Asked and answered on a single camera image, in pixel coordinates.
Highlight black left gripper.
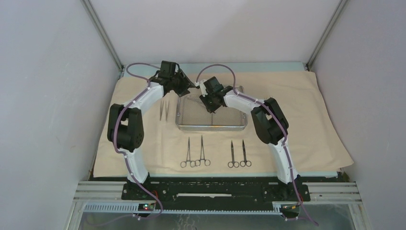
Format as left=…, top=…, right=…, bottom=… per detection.
left=170, top=69, right=196, bottom=98

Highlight metal surgical forceps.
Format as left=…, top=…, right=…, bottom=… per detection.
left=165, top=101, right=170, bottom=121

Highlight metal tweezers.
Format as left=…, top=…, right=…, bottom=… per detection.
left=159, top=101, right=167, bottom=121

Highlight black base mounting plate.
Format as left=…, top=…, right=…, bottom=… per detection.
left=122, top=176, right=310, bottom=202

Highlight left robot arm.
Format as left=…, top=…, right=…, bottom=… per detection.
left=107, top=61, right=195, bottom=200

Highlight aluminium frame rail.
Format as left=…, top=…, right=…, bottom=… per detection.
left=75, top=181, right=364, bottom=217

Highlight beige cloth wrap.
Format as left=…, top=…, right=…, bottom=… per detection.
left=93, top=71, right=353, bottom=177

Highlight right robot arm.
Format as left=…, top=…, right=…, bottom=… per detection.
left=196, top=77, right=298, bottom=200

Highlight metal surgical instrument tray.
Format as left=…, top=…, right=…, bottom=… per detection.
left=175, top=94, right=248, bottom=131

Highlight metal hemostat clamp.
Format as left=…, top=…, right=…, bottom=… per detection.
left=194, top=135, right=211, bottom=167
left=180, top=138, right=196, bottom=168

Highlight metal surgical scissors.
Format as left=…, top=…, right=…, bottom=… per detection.
left=240, top=140, right=252, bottom=167

